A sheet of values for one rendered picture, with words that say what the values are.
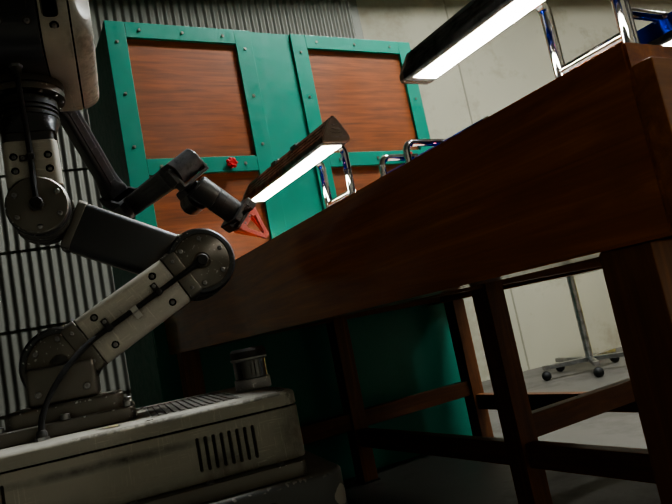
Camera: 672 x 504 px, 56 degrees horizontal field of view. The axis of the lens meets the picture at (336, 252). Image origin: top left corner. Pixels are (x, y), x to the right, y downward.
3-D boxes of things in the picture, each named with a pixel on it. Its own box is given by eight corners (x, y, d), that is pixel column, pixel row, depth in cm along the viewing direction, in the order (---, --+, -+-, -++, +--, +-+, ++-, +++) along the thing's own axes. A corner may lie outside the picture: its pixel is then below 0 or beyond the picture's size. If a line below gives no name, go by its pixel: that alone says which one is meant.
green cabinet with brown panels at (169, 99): (145, 281, 212) (103, 19, 223) (116, 302, 259) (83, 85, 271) (453, 240, 280) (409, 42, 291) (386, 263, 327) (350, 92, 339)
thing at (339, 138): (325, 141, 164) (319, 115, 165) (242, 204, 217) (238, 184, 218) (351, 140, 168) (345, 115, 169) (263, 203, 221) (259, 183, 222)
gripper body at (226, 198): (239, 210, 154) (214, 192, 151) (255, 201, 145) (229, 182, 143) (226, 231, 151) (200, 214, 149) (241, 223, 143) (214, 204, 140)
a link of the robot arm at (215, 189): (191, 189, 140) (203, 170, 143) (181, 197, 146) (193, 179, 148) (216, 207, 142) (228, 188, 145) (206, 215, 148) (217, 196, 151)
